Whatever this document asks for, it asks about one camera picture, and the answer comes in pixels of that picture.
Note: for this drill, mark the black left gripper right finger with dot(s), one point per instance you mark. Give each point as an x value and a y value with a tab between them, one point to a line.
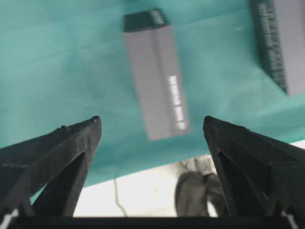
259	175

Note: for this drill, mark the grey shoes on floor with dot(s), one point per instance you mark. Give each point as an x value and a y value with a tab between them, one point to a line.
194	191

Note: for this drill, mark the green table cloth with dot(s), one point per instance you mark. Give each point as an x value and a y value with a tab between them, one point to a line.
65	61

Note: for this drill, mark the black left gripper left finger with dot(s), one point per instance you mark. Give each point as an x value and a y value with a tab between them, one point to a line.
44	176

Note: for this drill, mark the black RealSense box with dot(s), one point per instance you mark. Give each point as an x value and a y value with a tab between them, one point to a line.
156	72
279	27

